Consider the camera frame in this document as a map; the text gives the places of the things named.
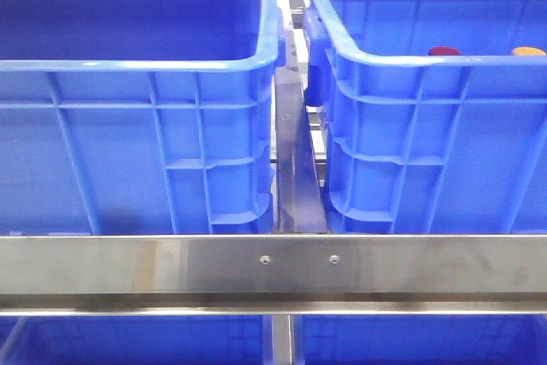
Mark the yellow mushroom push button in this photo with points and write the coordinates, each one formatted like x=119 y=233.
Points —
x=528 y=51

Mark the blue crate lower right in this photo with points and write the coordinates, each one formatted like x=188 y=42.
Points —
x=422 y=339

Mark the red mushroom push button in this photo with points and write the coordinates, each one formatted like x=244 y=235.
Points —
x=443 y=50

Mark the blue crate lower left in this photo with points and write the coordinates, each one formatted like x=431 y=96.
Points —
x=138 y=340

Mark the stainless steel shelf rail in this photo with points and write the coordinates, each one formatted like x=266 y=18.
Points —
x=273 y=274

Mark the blue crate behind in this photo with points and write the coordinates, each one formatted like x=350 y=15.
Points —
x=425 y=144

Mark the blue plastic crate with buttons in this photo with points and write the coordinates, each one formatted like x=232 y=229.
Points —
x=147 y=117

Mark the steel shelf divider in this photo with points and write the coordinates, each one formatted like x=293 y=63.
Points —
x=299 y=206

